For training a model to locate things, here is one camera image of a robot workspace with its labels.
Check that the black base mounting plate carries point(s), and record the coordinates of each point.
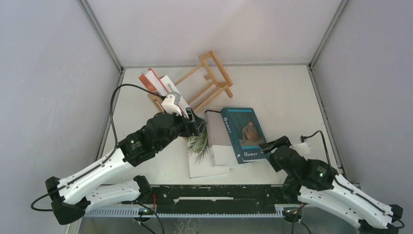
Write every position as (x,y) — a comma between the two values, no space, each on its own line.
(216,199)

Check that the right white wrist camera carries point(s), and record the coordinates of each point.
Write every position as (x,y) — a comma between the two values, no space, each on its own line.
(301,148)

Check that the wooden book rack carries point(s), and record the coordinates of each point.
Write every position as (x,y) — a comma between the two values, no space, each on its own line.
(214,82)

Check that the teal Humor book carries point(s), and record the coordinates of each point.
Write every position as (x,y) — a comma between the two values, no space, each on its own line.
(245,134)

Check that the grey white notebook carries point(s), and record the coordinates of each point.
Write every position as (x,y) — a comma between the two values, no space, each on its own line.
(220,146)

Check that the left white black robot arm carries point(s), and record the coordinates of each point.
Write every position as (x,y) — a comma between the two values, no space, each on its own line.
(72,197)

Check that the coffee cover white book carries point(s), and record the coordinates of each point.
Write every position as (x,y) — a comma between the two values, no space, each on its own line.
(171,88)

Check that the orange cover book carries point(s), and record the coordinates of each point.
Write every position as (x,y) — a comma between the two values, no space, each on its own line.
(152,83)

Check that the palm leaf white book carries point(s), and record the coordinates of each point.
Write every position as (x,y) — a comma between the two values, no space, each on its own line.
(200,159)

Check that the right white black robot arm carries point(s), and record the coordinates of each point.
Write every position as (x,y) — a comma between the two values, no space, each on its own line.
(315,182)

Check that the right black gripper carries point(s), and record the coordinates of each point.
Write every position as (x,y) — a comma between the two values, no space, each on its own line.
(267,146)

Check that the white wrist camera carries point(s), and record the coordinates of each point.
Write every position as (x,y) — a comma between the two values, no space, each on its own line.
(170,104)
(301,148)

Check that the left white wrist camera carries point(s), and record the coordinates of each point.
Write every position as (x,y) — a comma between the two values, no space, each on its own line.
(170,104)

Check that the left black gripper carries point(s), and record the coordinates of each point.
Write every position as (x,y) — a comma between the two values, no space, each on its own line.
(199,124)

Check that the aluminium frame rail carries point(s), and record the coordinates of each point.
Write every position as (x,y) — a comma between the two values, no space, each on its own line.
(126,209)

